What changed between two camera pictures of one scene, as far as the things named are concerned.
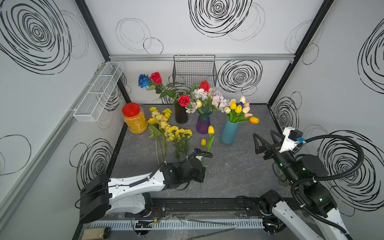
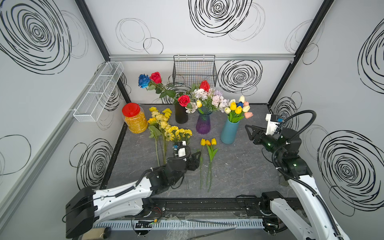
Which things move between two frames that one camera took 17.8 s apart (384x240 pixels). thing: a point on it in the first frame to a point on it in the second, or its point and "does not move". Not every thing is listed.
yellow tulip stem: [211, 130] to [213, 142]
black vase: [181, 116] does not move
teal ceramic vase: [229, 132] does not move
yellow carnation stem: [173, 137] does not move
